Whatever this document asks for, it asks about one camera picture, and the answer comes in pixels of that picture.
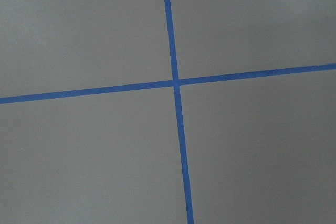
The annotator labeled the crossing blue tape strip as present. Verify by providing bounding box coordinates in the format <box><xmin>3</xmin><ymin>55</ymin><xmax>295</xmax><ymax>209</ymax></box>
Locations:
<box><xmin>1</xmin><ymin>63</ymin><xmax>335</xmax><ymax>104</ymax></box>

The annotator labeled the long blue tape strip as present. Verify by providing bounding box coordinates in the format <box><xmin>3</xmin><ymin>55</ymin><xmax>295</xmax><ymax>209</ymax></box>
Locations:
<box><xmin>164</xmin><ymin>0</ymin><xmax>194</xmax><ymax>224</ymax></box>

